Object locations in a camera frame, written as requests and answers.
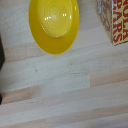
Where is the patterned snack bag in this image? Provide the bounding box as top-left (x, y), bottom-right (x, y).
top-left (96, 0), bottom-right (128, 47)

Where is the black fabric storage box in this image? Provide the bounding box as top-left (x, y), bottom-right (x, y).
top-left (0, 34), bottom-right (6, 105)

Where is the yellow plastic bowl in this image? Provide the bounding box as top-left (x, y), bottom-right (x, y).
top-left (28, 0), bottom-right (81, 56)

